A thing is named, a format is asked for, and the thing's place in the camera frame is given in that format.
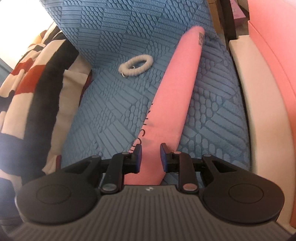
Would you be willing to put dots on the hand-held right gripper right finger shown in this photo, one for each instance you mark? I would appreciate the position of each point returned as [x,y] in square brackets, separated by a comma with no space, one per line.
[163,158]

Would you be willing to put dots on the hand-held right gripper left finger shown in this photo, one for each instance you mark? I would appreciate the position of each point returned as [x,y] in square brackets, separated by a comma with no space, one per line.
[139,158]

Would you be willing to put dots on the pink cardboard sheet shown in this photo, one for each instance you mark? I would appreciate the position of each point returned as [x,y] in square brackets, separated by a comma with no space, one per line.
[168,97]

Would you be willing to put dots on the blue textured mat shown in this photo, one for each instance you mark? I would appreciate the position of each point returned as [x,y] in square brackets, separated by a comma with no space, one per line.
[104,104]

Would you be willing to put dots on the white chair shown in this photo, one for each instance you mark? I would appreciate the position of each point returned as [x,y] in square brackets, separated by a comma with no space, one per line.
[259,115]

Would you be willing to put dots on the striped fleece blanket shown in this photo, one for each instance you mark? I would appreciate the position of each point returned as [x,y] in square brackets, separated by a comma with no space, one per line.
[27,92]

